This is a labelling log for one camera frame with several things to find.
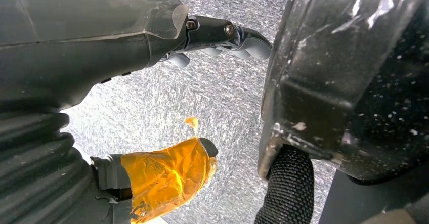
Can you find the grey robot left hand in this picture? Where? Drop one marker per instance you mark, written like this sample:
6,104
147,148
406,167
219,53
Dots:
73,41

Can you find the black robot body shell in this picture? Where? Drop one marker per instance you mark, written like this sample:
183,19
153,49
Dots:
335,65

